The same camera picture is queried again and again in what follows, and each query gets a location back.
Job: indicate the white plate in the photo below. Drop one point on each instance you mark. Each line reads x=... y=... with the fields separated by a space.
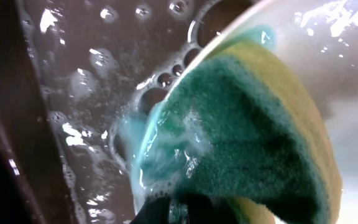
x=318 y=42

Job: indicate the dark brown serving tray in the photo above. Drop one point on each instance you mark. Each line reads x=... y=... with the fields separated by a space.
x=68 y=71

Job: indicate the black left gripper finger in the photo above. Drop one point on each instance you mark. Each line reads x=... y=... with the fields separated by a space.
x=153 y=211

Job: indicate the green yellow sponge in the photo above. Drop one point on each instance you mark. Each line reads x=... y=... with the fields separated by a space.
x=238 y=139

